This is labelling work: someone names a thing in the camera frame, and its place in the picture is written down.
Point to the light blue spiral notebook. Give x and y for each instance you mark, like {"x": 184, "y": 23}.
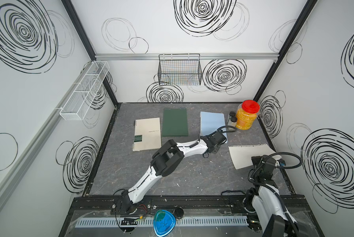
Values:
{"x": 210, "y": 122}

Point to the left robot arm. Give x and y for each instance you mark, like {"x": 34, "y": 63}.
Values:
{"x": 164, "y": 162}

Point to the green spiral notepad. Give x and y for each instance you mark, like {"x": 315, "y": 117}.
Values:
{"x": 174, "y": 122}

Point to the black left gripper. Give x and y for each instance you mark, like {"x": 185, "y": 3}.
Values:
{"x": 216, "y": 149}

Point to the beige powder spice bottle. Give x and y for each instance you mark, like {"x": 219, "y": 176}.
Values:
{"x": 232, "y": 121}

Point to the white wire wall shelf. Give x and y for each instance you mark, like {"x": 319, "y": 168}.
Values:
{"x": 85, "y": 91}

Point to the black round cap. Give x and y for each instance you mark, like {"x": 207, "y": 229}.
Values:
{"x": 178, "y": 213}

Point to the torn lined paper page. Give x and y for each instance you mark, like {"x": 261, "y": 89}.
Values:
{"x": 241, "y": 155}

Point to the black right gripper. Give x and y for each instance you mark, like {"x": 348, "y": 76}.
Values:
{"x": 256, "y": 159}

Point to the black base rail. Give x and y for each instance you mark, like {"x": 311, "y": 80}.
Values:
{"x": 150, "y": 203}

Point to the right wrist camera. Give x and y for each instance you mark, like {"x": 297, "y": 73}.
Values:
{"x": 282, "y": 162}

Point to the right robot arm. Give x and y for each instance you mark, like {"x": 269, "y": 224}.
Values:
{"x": 265, "y": 200}

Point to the corn flakes jar red lid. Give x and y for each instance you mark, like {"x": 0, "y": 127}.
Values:
{"x": 246, "y": 114}

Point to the beige spiral notebook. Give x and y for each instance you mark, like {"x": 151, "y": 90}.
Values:
{"x": 147, "y": 134}

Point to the rear black-capped spice bottle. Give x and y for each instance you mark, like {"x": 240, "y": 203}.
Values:
{"x": 232, "y": 114}

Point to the white slotted cable duct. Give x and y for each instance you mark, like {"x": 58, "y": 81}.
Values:
{"x": 189, "y": 221}

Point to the black wire wall basket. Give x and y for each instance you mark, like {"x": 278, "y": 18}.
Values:
{"x": 179, "y": 69}

